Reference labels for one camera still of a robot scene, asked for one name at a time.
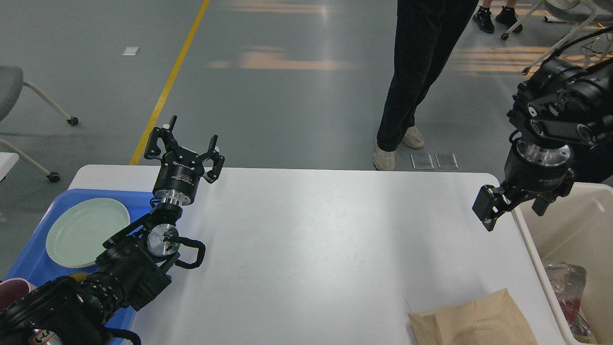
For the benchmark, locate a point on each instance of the brown paper bag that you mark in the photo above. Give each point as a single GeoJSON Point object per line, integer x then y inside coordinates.
{"type": "Point", "coordinates": [492, 320]}

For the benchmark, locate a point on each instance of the white plastic bin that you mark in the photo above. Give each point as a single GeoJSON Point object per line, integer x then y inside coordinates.
{"type": "Point", "coordinates": [577, 229]}

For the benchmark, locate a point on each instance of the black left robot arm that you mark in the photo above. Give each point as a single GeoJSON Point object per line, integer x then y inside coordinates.
{"type": "Point", "coordinates": [162, 241]}

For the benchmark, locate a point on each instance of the blue plastic tray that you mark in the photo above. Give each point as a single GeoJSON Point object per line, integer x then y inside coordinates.
{"type": "Point", "coordinates": [28, 258]}

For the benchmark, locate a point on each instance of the pink mug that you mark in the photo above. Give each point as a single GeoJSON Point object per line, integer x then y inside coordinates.
{"type": "Point", "coordinates": [14, 289]}

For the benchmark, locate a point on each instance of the walking person in black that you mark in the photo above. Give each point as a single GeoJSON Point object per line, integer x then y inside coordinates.
{"type": "Point", "coordinates": [426, 34]}

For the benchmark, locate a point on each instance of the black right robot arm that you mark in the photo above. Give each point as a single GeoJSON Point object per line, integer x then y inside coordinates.
{"type": "Point", "coordinates": [562, 105]}

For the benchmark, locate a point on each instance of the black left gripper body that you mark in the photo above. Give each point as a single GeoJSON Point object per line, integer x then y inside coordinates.
{"type": "Point", "coordinates": [179, 177]}

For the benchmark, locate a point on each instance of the metal floor socket plates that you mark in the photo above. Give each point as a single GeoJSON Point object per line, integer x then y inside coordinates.
{"type": "Point", "coordinates": [426, 161]}

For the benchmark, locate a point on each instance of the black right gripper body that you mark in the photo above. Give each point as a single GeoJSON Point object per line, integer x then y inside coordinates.
{"type": "Point", "coordinates": [532, 171]}

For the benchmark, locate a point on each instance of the small red wrapper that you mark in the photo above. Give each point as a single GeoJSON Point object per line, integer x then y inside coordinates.
{"type": "Point", "coordinates": [570, 309]}

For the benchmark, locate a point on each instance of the white chair frame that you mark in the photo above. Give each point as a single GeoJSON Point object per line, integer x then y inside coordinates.
{"type": "Point", "coordinates": [551, 24]}

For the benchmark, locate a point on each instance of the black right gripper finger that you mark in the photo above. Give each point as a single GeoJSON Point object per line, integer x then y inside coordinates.
{"type": "Point", "coordinates": [542, 202]}
{"type": "Point", "coordinates": [494, 201]}

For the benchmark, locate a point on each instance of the light green plate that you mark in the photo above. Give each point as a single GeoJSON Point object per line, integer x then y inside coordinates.
{"type": "Point", "coordinates": [75, 239]}

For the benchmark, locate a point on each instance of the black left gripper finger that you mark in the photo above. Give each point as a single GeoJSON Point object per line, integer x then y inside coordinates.
{"type": "Point", "coordinates": [161, 145]}
{"type": "Point", "coordinates": [212, 155]}

